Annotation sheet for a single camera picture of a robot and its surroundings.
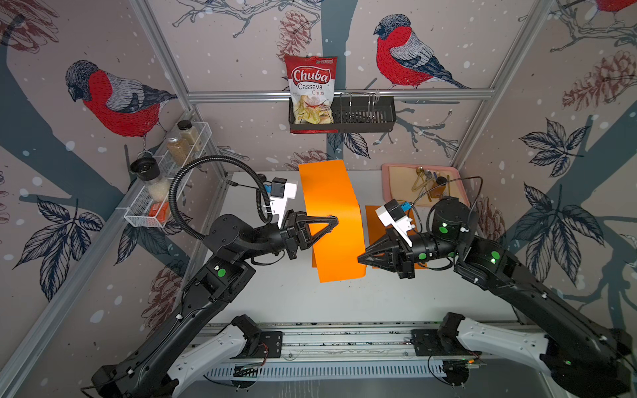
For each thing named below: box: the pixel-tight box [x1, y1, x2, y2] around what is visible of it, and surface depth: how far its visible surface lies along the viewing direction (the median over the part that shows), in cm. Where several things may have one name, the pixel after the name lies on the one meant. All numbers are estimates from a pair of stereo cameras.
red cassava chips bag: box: [284, 53, 339, 134], surface depth 85 cm
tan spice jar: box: [177, 120, 200, 152], surface depth 82 cm
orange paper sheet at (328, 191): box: [298, 159, 367, 283], surface depth 49 cm
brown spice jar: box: [165, 135, 190, 167], surface depth 77 cm
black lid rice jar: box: [130, 156, 171, 204], surface depth 68 cm
